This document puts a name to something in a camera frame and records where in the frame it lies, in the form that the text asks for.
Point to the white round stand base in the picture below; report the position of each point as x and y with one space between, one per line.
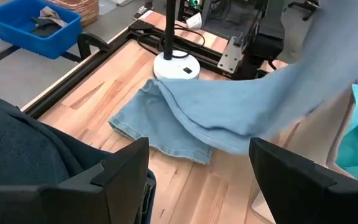
172 67

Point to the white paper tag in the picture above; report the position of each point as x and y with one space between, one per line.
194 21

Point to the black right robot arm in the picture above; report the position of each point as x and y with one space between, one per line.
266 43

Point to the blue plastic bin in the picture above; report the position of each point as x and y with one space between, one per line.
14 21

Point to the dark green fuzzy garment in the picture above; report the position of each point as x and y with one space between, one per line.
17 143

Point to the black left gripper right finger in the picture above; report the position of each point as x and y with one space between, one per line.
306 196

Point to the black equipment cart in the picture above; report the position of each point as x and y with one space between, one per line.
228 12

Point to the black stand pole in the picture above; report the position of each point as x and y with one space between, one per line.
169 25

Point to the person's shoe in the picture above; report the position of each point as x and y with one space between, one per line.
141 12

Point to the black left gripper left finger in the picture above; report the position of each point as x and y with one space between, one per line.
73 202

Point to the black chair base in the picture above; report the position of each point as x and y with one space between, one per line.
306 6

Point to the beige crumpled garment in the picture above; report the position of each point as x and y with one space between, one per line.
51 14

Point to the black table frame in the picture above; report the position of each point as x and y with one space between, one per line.
73 77

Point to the black table leg bracket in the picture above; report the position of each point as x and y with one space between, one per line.
87 40

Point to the light blue denim jeans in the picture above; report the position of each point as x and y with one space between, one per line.
197 109

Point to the dark folded garment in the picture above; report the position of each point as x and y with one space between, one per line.
45 29

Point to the silver metal bracket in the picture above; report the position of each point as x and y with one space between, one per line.
230 57

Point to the clear plastic container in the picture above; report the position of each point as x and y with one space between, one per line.
106 6

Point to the wicker basket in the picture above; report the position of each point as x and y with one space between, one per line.
87 9

